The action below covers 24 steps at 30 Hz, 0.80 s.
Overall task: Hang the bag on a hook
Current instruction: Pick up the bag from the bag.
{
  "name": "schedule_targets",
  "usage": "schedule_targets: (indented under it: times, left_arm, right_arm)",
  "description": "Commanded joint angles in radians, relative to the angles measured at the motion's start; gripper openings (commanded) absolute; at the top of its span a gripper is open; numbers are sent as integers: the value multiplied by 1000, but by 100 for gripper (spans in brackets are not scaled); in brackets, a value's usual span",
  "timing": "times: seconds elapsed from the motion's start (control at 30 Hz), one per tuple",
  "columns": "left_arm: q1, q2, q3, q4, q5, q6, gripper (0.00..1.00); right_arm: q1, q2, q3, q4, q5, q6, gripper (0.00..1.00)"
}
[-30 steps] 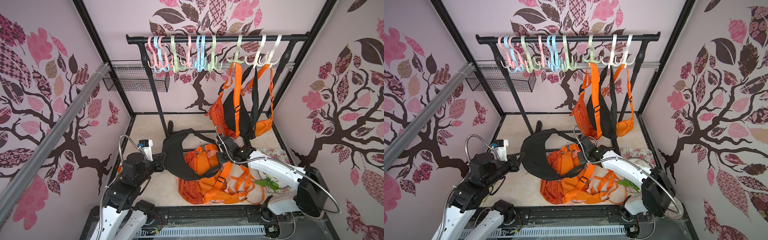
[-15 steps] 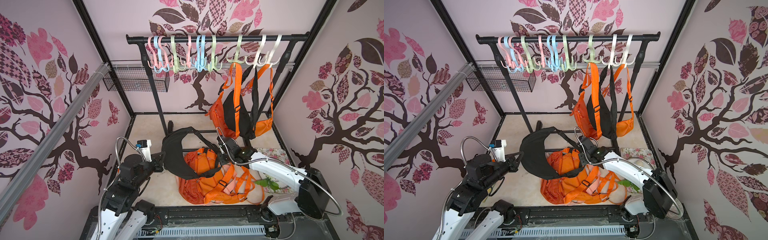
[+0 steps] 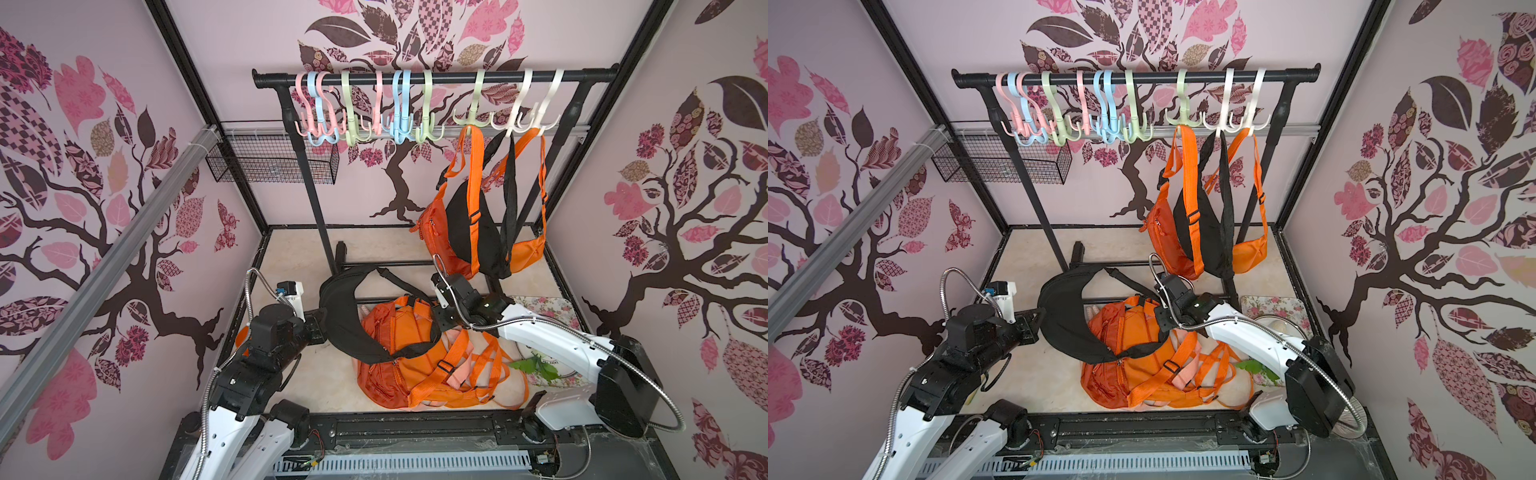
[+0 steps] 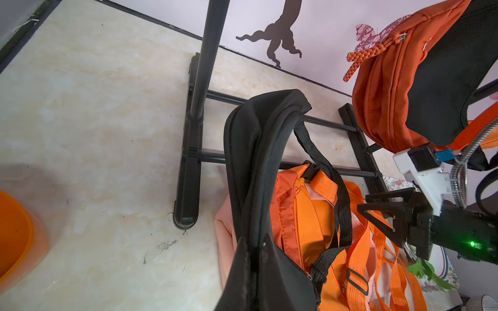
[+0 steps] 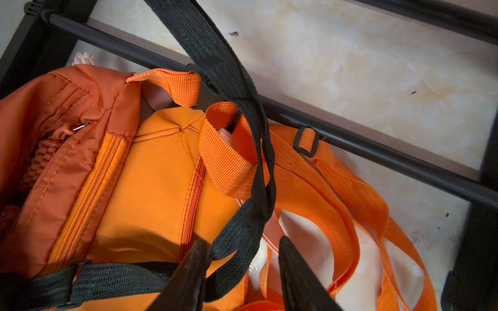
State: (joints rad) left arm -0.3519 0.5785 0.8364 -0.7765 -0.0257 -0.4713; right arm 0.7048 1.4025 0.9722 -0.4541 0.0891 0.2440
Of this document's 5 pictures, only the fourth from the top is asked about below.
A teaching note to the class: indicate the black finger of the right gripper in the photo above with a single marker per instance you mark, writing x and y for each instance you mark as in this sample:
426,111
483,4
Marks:
390,212

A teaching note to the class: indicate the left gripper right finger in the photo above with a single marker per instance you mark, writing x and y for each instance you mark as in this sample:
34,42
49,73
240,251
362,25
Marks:
282,285

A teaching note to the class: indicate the orange zip waist bag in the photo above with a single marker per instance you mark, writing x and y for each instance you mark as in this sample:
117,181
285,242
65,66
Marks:
386,73

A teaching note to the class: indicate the floral cloth mat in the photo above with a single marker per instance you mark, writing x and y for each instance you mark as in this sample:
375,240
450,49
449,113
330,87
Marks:
444,277

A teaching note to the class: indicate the black clothes rack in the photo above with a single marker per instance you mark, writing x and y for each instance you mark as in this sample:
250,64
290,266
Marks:
186,209

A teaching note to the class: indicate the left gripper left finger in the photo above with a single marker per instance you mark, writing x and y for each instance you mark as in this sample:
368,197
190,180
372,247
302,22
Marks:
236,295

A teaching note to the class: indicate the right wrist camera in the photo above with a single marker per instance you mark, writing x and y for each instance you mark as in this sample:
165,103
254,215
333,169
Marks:
436,174

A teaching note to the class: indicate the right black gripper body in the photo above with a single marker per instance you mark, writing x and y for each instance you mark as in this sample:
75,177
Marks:
419,220

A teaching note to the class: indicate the orange plastic bowl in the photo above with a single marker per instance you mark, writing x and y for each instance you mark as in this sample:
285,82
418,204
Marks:
24,241

